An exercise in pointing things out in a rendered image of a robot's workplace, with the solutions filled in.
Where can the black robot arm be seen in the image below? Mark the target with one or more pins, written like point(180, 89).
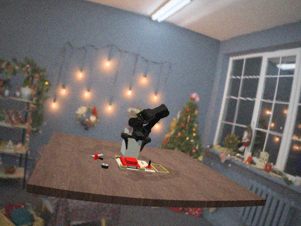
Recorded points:
point(149, 117)

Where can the black toy car wheel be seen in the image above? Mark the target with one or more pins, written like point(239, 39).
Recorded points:
point(105, 166)

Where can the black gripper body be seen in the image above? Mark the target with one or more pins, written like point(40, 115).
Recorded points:
point(126, 136)

